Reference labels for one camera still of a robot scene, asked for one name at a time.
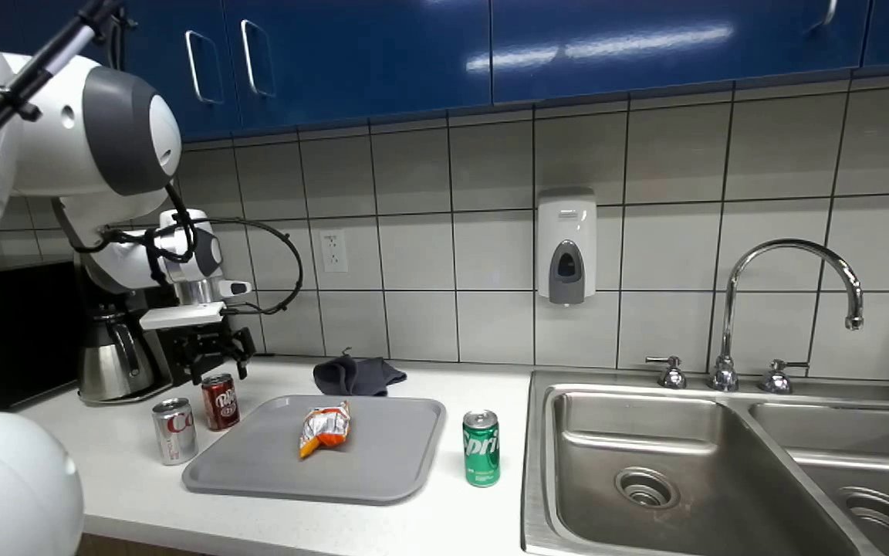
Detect silver Diet Coke can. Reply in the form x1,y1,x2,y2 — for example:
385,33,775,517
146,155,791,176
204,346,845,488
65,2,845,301
152,393,202,470

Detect white wall soap dispenser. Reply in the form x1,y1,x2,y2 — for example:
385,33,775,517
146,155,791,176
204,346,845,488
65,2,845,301
534,192,603,308

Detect grey plastic tray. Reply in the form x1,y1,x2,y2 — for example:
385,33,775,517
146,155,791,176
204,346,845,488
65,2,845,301
178,393,450,508

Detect chrome kitchen faucet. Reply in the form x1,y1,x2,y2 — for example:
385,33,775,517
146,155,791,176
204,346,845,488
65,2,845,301
641,235,869,395

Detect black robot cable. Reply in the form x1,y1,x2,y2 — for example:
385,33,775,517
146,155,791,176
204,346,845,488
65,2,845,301
0,0,310,318

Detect white wall outlet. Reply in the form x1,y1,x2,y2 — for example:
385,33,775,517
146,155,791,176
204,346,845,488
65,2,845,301
314,228,352,279

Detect orange snack bag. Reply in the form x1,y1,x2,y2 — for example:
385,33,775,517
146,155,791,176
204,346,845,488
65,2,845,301
297,402,356,464

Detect red Coke can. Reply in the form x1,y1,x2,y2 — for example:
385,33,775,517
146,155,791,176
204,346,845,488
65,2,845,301
197,367,245,437

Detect dark crumpled cloth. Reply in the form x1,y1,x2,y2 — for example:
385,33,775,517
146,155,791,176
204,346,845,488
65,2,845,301
310,353,411,402

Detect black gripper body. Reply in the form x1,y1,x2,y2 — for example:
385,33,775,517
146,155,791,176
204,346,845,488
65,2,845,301
171,322,255,366

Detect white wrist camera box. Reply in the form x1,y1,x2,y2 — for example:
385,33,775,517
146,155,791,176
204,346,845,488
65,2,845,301
140,301,230,335

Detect black microwave oven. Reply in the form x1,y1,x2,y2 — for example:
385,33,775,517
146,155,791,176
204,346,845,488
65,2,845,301
0,261,83,414

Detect stainless steel coffee carafe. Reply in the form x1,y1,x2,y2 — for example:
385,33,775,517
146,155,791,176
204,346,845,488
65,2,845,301
77,305,160,407

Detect stainless steel double sink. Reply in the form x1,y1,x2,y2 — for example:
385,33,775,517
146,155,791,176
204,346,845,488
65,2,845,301
520,367,889,556

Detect silver cabinet door handle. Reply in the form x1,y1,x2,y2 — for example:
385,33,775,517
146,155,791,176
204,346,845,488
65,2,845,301
238,16,278,101
808,0,839,37
184,27,226,107

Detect green Sprite can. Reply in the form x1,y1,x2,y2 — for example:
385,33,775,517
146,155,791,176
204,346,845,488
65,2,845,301
460,407,505,490

